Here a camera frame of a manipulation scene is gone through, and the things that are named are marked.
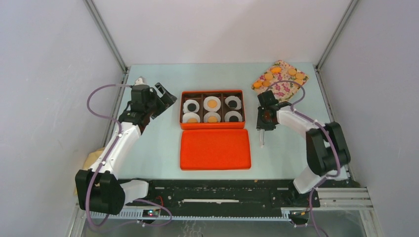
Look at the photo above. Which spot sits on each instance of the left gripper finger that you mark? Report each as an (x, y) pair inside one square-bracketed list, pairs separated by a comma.
[(158, 108), (166, 98)]

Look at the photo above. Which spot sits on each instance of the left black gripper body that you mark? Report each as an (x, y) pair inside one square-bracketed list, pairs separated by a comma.
[(152, 91)]

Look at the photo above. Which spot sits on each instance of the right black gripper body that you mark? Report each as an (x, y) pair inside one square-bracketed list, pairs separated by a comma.
[(262, 122)]

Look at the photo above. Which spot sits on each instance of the metal tongs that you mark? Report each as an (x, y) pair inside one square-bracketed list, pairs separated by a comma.
[(261, 138)]

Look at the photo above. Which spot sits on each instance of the black sandwich cookie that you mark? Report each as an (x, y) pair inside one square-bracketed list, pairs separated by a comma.
[(233, 119), (232, 104), (191, 107)]

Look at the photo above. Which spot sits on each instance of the floral tray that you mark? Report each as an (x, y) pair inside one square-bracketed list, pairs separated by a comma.
[(282, 85)]

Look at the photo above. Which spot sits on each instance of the orange tin lid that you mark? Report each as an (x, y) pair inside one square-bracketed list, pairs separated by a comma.
[(215, 149)]

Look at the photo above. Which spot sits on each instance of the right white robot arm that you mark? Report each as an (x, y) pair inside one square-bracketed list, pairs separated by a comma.
[(327, 152)]

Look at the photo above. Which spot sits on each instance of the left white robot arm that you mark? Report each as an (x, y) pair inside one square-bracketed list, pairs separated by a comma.
[(98, 187)]

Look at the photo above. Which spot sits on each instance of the white paper cup top-left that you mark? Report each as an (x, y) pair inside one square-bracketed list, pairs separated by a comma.
[(189, 101)]

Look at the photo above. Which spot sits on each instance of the white paper cup bottom-left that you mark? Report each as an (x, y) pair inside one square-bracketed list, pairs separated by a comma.
[(189, 115)]

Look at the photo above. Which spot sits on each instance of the white paper cup bottom-right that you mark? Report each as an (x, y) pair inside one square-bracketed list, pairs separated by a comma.
[(233, 113)]

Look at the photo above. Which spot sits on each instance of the orange cookie on tray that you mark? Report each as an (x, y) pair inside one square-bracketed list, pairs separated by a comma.
[(266, 83), (300, 76), (276, 70), (292, 72), (268, 76), (299, 81), (212, 119)]

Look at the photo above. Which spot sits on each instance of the white paper cup top-middle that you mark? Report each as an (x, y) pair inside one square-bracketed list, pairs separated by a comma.
[(212, 109)]

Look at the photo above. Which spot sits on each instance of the white paper cup top-right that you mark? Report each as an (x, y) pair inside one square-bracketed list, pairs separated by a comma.
[(236, 98)]

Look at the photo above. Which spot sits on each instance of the white paper cup bottom-middle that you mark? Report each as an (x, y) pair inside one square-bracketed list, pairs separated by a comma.
[(211, 114)]

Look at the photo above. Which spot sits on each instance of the orange cookie tin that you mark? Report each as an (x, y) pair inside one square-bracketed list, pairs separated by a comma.
[(222, 95)]

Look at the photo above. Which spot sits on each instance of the yellow cloth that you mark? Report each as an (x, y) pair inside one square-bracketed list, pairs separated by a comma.
[(91, 158)]

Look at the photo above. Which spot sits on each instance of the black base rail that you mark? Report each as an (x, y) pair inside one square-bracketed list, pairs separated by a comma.
[(228, 198)]

